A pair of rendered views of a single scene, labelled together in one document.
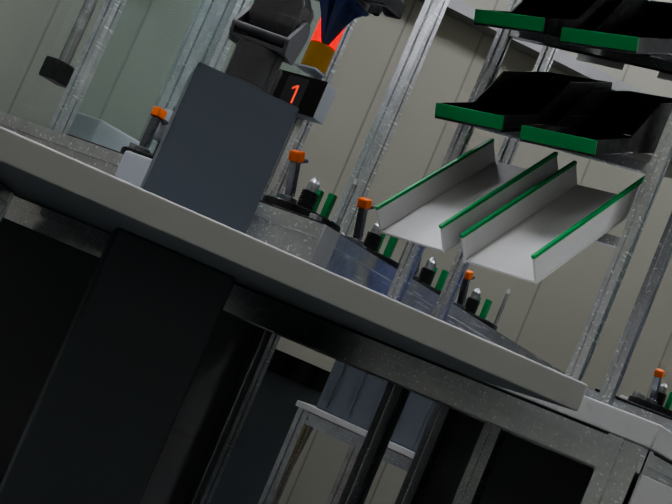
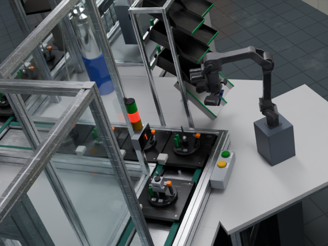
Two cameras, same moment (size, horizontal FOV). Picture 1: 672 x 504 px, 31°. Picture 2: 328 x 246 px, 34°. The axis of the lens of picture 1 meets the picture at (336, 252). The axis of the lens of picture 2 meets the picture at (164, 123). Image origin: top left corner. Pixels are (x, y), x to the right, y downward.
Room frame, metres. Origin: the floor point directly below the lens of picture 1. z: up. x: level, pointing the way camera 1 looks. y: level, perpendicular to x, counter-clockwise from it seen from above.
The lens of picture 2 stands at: (2.15, 2.12, 2.75)
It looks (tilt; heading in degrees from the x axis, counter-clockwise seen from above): 38 degrees down; 268
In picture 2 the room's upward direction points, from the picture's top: 16 degrees counter-clockwise
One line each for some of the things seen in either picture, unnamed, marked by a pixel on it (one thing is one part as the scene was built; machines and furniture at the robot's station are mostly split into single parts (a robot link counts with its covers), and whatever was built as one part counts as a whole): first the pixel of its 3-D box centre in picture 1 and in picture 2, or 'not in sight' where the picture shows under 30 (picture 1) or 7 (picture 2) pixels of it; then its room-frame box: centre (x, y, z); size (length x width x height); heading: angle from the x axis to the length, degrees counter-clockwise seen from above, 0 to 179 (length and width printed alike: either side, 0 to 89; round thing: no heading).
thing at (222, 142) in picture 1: (212, 161); (274, 138); (1.57, 0.20, 0.96); 0.14 x 0.14 x 0.20; 11
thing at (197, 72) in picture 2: not in sight; (202, 70); (1.85, 0.13, 1.43); 0.12 x 0.08 x 0.11; 167
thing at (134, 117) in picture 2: (327, 34); (133, 114); (2.20, 0.17, 1.34); 0.05 x 0.05 x 0.05
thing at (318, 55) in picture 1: (317, 58); (136, 123); (2.20, 0.17, 1.29); 0.05 x 0.05 x 0.05
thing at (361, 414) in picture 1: (428, 417); not in sight; (4.06, -0.50, 0.73); 0.62 x 0.42 x 0.23; 58
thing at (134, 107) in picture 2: not in sight; (131, 106); (2.20, 0.17, 1.39); 0.05 x 0.05 x 0.05
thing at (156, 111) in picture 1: (154, 129); (168, 187); (2.14, 0.38, 1.04); 0.04 x 0.02 x 0.08; 148
